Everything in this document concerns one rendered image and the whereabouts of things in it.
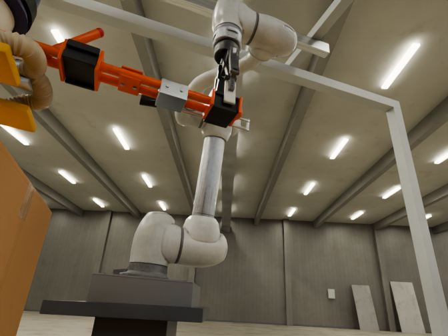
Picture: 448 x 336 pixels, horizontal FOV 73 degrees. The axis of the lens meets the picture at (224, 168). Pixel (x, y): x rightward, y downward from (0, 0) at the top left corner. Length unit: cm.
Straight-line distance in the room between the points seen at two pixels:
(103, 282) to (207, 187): 55
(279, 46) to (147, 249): 87
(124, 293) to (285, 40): 98
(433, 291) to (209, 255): 274
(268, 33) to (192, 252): 86
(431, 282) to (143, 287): 304
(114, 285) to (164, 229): 28
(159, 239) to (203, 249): 19
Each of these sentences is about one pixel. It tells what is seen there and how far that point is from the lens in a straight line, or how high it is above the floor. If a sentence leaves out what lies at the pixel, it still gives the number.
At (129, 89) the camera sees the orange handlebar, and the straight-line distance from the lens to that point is 80.
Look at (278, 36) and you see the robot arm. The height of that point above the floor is 154.
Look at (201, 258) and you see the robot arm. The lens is 130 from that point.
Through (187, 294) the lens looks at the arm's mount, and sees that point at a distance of 110.
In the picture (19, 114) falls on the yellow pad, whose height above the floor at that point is 113.
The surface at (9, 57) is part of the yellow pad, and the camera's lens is 67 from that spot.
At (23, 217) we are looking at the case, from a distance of 65.
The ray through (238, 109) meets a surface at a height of 123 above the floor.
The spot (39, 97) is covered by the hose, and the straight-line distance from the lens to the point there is 83.
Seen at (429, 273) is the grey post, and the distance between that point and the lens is 370.
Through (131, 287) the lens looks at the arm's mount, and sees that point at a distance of 113.
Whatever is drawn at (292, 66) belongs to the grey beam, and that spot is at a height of 322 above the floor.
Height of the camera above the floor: 76
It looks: 24 degrees up
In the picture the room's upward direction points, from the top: 3 degrees clockwise
